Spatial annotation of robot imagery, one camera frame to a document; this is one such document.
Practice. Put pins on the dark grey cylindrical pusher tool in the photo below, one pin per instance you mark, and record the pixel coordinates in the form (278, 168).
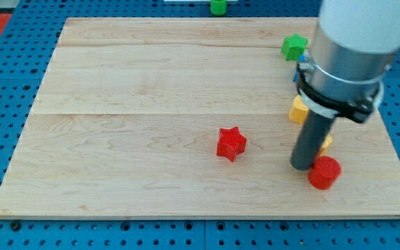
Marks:
(310, 140)

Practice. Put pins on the wooden board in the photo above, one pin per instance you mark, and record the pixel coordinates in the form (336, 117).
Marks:
(126, 121)

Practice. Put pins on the small yellow block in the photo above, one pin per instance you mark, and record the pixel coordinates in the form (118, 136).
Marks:
(326, 144)

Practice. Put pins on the red cylinder block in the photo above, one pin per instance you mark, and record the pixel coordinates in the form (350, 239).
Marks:
(324, 172)

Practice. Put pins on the red star block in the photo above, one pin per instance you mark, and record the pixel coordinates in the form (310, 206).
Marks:
(231, 143)

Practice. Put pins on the blue block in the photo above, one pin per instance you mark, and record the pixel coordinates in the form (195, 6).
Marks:
(302, 59)

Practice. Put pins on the green cylinder block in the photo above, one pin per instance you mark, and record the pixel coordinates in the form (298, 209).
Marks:
(218, 7)

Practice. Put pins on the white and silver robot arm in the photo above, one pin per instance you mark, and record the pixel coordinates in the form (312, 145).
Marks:
(341, 75)

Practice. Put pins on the green star block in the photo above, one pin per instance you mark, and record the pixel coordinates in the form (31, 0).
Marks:
(293, 46)

